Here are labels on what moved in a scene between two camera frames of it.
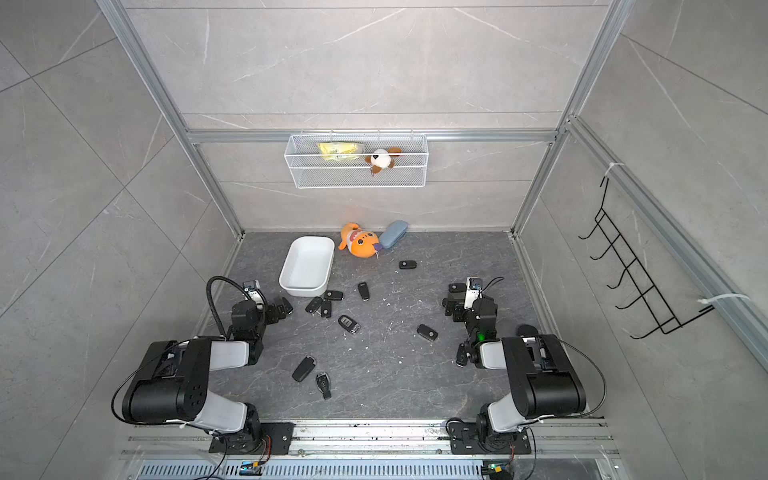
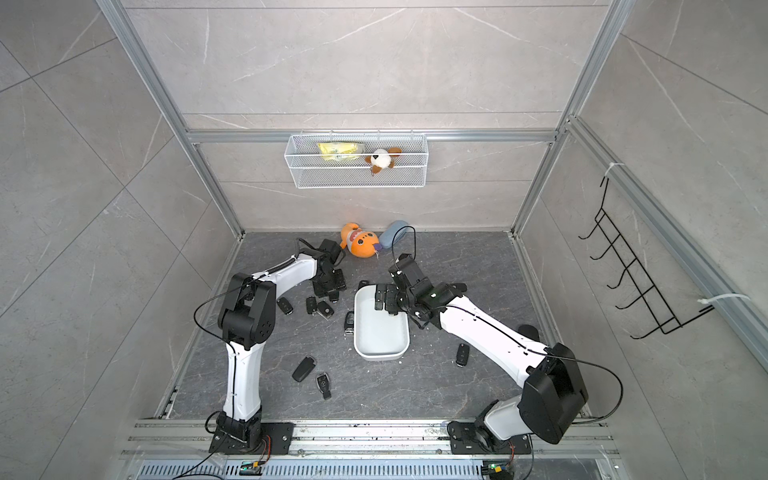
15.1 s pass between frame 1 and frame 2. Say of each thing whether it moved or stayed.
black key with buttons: moved
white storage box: moved
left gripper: moved
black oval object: stayed
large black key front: stayed
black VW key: stayed
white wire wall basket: stayed
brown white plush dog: stayed
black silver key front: stayed
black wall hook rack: stayed
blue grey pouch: stayed
